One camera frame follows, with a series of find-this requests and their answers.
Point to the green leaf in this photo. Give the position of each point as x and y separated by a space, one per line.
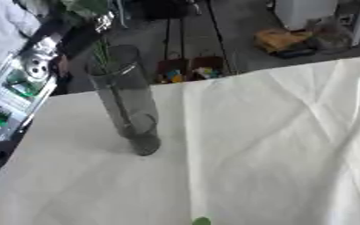
201 221

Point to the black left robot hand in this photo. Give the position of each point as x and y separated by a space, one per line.
75 36

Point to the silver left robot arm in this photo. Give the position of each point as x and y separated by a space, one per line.
15 90

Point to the yellow bag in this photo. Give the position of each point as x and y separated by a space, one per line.
280 39

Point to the grey bag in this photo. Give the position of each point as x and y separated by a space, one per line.
332 36

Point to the white cabinet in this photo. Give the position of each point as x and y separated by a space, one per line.
303 13

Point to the grey glass cylinder vase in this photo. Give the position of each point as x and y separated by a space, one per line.
132 105

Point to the black tripod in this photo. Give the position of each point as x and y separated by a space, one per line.
182 35

